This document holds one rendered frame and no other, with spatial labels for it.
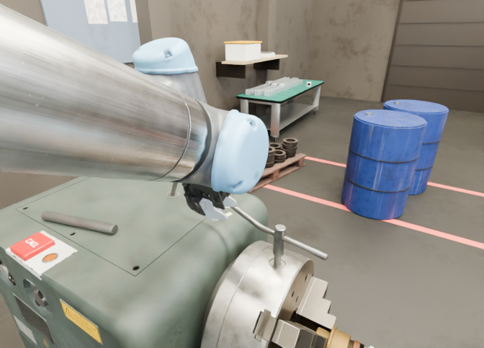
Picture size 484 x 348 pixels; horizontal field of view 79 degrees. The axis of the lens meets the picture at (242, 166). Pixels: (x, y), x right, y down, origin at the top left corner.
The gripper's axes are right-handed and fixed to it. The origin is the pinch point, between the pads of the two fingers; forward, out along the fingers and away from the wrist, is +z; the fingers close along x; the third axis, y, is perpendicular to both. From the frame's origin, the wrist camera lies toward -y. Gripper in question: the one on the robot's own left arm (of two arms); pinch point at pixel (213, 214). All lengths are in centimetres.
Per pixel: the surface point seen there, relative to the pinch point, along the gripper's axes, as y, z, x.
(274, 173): -98, 200, 194
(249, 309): 13.4, 7.8, -11.7
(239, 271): 8.2, 7.3, -6.1
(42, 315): -29.8, 12.2, -31.3
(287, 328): 20.4, 9.8, -11.0
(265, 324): 16.8, 8.8, -12.5
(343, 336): 29.0, 19.7, -5.0
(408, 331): 56, 163, 61
